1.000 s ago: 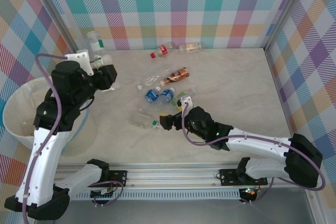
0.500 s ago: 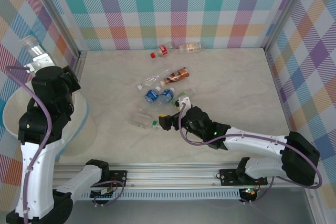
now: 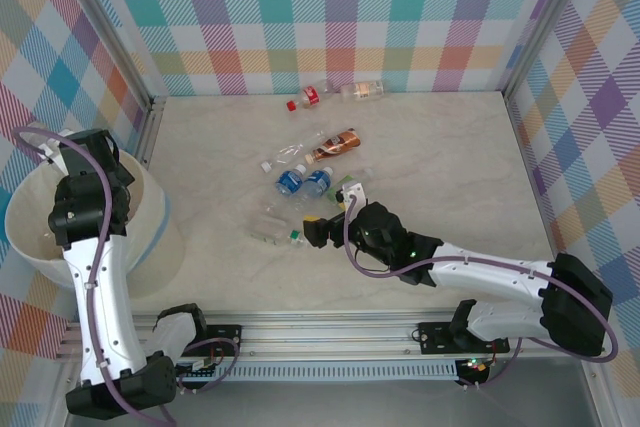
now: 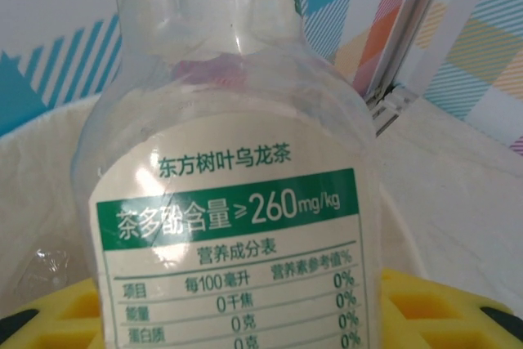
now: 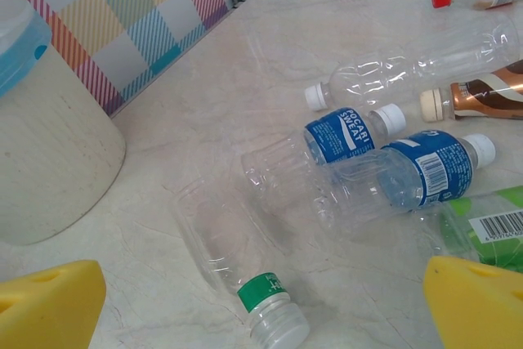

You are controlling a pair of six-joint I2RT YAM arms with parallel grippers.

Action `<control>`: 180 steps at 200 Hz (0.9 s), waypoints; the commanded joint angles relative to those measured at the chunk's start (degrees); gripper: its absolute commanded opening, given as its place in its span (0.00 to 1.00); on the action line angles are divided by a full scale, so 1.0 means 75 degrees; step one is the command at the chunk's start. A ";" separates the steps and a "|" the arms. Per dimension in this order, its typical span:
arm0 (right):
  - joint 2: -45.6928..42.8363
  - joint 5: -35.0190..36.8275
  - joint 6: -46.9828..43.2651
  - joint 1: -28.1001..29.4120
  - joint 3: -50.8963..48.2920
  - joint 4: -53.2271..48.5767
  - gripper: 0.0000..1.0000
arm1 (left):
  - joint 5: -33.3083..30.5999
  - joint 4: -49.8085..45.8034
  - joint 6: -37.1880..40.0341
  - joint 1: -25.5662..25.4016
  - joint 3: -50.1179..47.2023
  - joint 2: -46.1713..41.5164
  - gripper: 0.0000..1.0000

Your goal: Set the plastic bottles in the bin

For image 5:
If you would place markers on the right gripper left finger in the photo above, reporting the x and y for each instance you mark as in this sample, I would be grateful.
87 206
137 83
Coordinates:
45 308

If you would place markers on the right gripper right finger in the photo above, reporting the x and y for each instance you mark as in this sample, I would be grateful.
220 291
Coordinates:
478 308

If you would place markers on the green label plastic bottle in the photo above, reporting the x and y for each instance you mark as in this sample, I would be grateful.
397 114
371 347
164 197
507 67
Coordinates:
498 222

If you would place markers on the blue label Pocari Sweat bottle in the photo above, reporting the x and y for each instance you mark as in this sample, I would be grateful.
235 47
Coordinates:
441 165
339 140

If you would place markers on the clear bottle green neck band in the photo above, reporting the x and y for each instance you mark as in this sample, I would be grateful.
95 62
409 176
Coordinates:
261 292

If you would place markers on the cream white round bin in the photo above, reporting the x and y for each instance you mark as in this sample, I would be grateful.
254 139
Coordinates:
53 161

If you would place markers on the brown coffee drink bottle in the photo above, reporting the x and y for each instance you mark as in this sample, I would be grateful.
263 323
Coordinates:
474 97

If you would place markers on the large clear bottle white cap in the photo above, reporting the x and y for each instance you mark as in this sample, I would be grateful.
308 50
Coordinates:
449 50

